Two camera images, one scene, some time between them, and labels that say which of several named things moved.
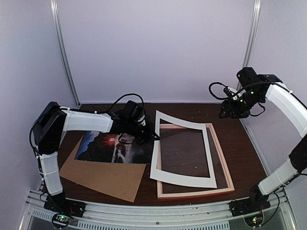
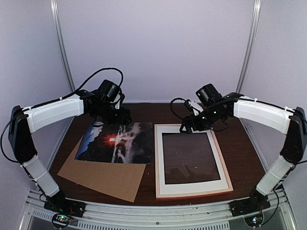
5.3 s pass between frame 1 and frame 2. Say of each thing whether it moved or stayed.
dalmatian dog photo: stayed
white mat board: moved
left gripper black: moved
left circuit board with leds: stayed
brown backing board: stayed
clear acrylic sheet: stayed
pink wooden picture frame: stayed
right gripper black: moved
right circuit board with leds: stayed
